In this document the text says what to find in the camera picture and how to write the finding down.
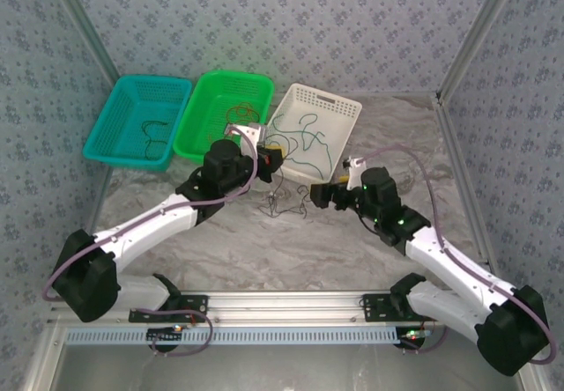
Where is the thin green cable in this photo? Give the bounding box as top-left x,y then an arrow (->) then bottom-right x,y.
267,114 -> 327,166

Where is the green plastic basket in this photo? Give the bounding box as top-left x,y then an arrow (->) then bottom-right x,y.
171,70 -> 277,167

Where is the white plastic basket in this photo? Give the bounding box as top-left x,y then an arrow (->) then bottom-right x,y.
263,83 -> 364,183

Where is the teal plastic basket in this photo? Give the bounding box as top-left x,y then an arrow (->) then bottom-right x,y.
82,75 -> 194,173

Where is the black controller board with LED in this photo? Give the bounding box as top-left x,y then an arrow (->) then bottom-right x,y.
146,325 -> 185,349
397,327 -> 431,349

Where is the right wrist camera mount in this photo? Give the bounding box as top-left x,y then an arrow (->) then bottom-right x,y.
340,155 -> 361,189

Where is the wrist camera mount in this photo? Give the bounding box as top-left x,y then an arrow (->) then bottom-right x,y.
225,121 -> 267,146
340,155 -> 361,189

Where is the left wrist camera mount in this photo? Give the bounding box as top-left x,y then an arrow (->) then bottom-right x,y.
225,121 -> 267,146

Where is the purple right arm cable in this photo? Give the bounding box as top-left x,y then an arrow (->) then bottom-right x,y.
360,143 -> 555,364

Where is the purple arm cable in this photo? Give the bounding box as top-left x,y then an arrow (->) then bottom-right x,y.
360,143 -> 555,364
41,125 -> 259,358

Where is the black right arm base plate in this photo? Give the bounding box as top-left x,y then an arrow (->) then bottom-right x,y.
361,293 -> 444,324

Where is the aluminium mounting rail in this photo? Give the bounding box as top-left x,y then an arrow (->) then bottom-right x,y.
47,291 -> 529,324

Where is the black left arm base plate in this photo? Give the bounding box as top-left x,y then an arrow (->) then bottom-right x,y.
128,294 -> 209,324

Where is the white slotted cable duct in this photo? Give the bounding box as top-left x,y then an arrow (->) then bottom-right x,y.
64,325 -> 400,346

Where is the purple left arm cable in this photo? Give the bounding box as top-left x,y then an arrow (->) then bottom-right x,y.
41,125 -> 259,358

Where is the aluminium corner post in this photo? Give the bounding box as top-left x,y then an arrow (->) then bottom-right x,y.
43,0 -> 122,84
435,0 -> 528,101

